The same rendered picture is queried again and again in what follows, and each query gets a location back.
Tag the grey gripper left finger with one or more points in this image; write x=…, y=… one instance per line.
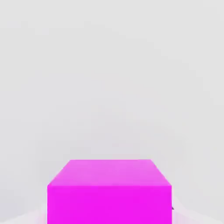
x=35, y=219

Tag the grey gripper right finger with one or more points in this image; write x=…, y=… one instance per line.
x=182, y=217

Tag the small magenta cube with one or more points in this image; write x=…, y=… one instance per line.
x=109, y=201

